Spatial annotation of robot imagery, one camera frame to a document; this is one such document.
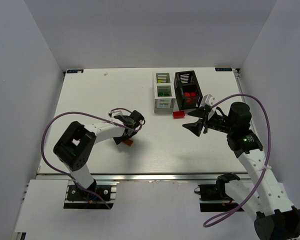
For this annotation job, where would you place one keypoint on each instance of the right blue table label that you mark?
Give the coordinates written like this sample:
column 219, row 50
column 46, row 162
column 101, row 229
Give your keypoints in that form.
column 223, row 69

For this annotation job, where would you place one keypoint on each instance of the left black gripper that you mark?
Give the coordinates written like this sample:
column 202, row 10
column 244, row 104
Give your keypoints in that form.
column 123, row 135

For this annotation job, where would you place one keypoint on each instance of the aluminium table rail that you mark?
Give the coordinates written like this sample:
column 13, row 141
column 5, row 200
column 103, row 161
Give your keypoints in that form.
column 145, row 177

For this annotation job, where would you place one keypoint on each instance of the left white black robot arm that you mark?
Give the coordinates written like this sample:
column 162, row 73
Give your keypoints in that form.
column 76, row 143

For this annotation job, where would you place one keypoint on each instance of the white slotted container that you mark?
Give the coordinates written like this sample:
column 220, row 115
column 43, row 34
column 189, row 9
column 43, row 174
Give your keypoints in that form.
column 163, row 105

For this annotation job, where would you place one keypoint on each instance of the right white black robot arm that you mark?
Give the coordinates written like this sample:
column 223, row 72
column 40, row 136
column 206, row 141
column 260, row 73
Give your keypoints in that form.
column 274, row 216

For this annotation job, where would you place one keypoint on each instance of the black slotted container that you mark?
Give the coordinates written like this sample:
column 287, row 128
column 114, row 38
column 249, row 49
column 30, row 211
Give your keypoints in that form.
column 186, row 81

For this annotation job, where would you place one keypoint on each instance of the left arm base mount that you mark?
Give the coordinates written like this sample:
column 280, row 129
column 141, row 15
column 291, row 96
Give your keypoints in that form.
column 77, row 199

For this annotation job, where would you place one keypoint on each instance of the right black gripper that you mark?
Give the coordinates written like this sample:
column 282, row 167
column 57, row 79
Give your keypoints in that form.
column 205, row 122

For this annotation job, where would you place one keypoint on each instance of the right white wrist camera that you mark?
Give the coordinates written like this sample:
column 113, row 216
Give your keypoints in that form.
column 207, row 102

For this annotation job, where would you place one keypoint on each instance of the red lego brick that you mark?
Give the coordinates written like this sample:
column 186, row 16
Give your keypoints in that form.
column 178, row 114

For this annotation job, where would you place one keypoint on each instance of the left blue table label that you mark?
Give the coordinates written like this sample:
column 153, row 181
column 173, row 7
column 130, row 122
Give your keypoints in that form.
column 74, row 71

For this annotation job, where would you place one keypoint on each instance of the orange lego brick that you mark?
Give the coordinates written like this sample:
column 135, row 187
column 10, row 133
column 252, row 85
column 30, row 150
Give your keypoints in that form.
column 128, row 142

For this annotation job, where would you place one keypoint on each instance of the green small lego brick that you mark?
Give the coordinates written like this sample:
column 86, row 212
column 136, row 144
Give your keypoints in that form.
column 164, row 94

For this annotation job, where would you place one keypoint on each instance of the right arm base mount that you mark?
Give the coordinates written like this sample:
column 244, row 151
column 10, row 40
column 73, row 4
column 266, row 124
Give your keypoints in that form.
column 211, row 201

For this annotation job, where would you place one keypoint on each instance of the red flower lego piece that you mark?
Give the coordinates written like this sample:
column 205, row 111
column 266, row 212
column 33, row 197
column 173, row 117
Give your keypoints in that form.
column 190, row 94

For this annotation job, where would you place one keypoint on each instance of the blue table label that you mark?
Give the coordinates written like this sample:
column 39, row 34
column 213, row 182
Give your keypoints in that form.
column 223, row 69
column 74, row 71

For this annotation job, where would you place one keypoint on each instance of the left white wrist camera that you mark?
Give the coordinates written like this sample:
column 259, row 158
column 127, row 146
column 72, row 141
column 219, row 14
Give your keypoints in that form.
column 116, row 113

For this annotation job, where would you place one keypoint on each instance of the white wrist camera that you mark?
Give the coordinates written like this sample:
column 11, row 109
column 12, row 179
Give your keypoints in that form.
column 207, row 102
column 116, row 113

